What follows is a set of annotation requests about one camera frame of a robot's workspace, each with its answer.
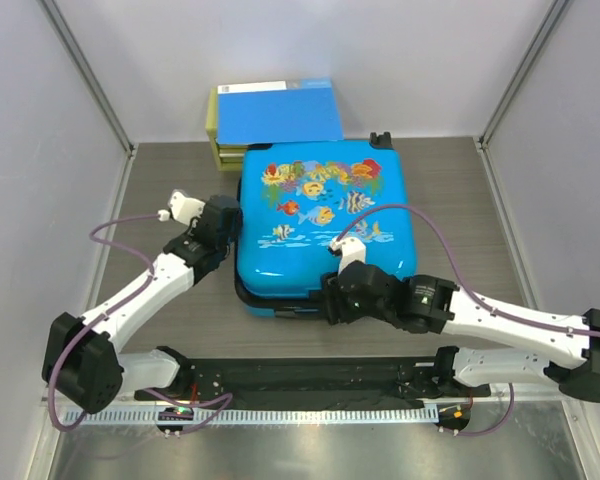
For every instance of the yellow-green drawer organizer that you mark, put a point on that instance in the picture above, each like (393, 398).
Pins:
(227, 158)

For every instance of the aluminium corner post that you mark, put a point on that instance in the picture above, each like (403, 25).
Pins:
(549, 23)
(73, 49)

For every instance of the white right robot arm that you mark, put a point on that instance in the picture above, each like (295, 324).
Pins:
(533, 346)

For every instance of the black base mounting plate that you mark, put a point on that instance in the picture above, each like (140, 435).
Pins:
(403, 378)

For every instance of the blue suitcase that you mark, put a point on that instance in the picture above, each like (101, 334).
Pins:
(296, 198)

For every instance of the slotted cable duct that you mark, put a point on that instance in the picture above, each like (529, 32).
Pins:
(162, 415)

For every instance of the aluminium right corner post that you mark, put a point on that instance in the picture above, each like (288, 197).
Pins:
(549, 23)

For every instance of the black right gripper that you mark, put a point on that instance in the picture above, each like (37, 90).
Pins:
(335, 306)

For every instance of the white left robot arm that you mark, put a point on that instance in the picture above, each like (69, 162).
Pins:
(84, 358)

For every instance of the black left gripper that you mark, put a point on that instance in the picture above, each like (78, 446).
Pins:
(198, 219)

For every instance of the blue white flat box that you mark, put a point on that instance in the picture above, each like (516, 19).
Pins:
(280, 111)

